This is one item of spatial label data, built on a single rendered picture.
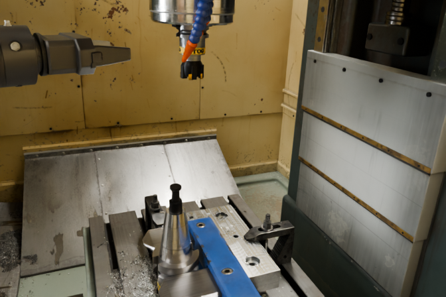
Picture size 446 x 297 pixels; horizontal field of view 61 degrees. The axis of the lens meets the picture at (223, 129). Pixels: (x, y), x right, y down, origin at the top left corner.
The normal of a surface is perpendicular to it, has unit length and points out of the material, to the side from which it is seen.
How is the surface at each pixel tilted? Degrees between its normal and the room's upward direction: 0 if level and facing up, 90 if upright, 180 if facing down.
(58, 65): 90
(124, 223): 0
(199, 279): 0
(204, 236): 0
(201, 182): 24
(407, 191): 91
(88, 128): 89
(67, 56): 90
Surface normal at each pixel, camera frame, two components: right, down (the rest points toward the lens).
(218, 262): 0.04, -0.94
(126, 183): 0.18, -0.73
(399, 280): -0.94, 0.08
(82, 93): 0.36, 0.32
